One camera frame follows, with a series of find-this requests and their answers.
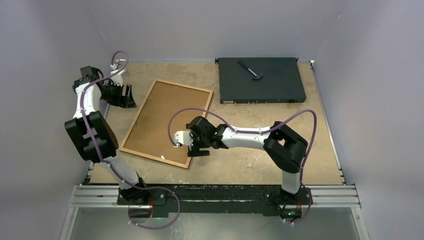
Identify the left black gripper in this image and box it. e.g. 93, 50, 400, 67
99, 80, 136, 109

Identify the brown wooden picture frame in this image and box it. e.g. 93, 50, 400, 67
118, 79, 214, 170

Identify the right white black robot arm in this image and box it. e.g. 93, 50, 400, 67
173, 116, 310, 204

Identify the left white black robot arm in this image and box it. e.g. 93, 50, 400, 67
64, 66, 149, 205

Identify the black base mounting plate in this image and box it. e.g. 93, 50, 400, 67
117, 184, 313, 218

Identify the dark flat equipment case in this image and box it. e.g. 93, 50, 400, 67
215, 57, 307, 104

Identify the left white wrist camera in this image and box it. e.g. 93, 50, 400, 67
110, 59, 130, 87

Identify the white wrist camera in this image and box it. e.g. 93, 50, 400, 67
173, 130, 193, 148
110, 59, 130, 87

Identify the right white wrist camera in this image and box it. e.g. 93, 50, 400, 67
173, 130, 193, 148

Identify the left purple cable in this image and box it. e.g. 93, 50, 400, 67
79, 50, 182, 231

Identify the purple cable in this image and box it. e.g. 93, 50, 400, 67
79, 50, 182, 231
167, 107, 318, 226

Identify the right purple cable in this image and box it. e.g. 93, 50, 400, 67
167, 107, 318, 226

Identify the small black handled hammer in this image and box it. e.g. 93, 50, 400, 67
237, 59, 264, 81

